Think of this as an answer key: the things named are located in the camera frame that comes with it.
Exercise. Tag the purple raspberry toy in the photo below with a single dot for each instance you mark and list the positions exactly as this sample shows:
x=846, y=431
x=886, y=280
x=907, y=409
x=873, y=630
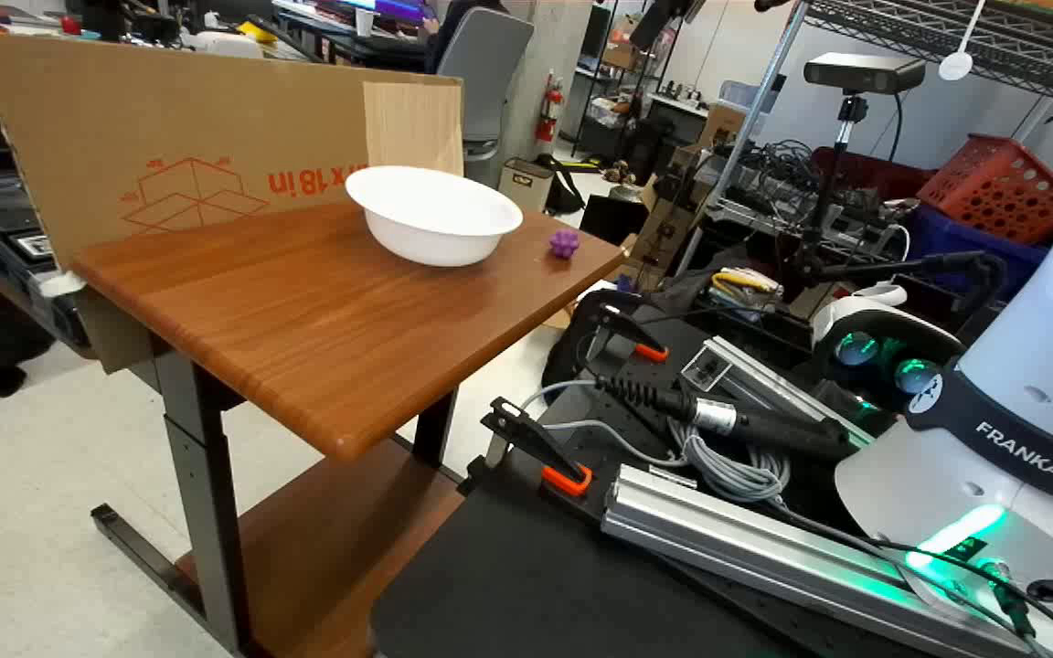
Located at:
x=563, y=244

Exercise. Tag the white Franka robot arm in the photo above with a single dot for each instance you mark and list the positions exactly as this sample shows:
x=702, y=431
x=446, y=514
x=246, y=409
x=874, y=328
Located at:
x=971, y=461

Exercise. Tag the white plastic bowl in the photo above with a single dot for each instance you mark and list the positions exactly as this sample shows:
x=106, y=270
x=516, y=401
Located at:
x=432, y=216

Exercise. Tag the black orange clamp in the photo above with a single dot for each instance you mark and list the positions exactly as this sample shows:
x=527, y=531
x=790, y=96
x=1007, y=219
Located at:
x=611, y=323
x=552, y=465

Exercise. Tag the red fire extinguisher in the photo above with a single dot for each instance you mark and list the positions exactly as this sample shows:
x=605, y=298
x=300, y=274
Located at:
x=549, y=110

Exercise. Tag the wooden table with black legs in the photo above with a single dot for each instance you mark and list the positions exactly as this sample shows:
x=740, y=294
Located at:
x=310, y=387

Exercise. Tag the grey office chair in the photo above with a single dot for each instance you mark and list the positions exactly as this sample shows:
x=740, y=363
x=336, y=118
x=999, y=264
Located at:
x=484, y=57

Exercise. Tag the brown cardboard sheet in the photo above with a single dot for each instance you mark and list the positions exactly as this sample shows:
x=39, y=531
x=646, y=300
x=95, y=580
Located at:
x=129, y=140

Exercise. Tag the red plastic crate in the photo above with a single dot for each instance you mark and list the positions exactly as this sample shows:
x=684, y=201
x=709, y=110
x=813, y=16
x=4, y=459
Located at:
x=999, y=188

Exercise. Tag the silver aluminium rail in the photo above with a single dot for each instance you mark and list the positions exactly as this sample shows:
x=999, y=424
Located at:
x=793, y=565

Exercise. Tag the black camera on stand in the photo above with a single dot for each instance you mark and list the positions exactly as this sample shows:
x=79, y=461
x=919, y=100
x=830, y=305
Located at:
x=856, y=79

